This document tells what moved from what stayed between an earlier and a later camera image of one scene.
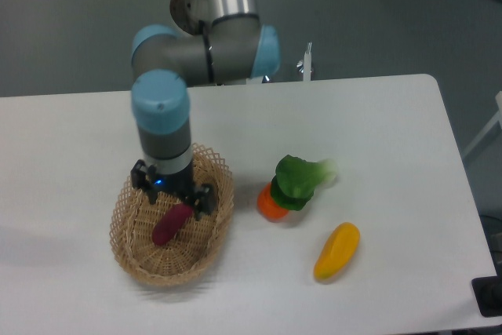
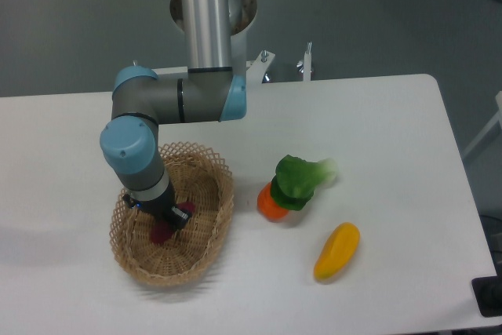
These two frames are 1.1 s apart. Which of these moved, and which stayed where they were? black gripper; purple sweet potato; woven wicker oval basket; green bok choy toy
Moved: black gripper
Stayed: purple sweet potato; green bok choy toy; woven wicker oval basket
